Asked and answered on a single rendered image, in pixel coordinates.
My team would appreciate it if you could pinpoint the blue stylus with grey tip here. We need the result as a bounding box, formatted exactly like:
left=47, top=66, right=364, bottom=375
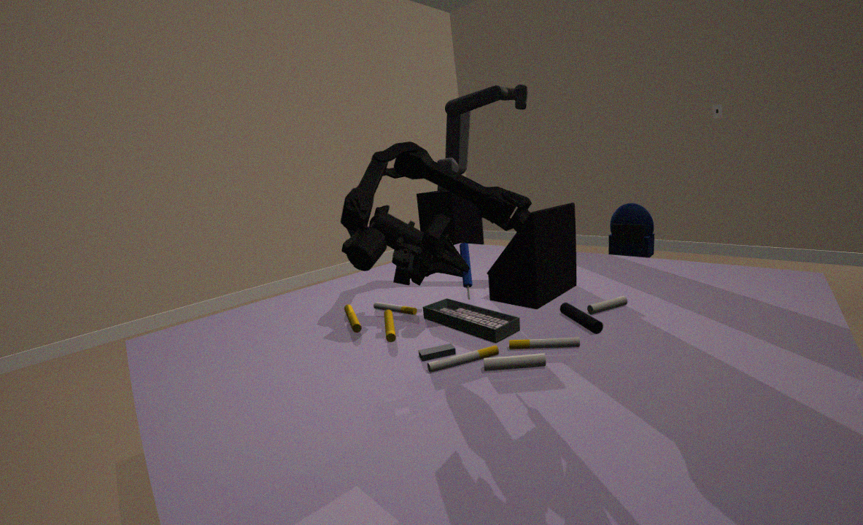
left=460, top=243, right=473, bottom=300

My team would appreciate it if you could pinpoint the white cylinder with yellow end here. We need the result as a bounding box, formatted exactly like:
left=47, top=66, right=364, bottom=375
left=509, top=338, right=580, bottom=350
left=374, top=302, right=417, bottom=315
left=427, top=345, right=499, bottom=373

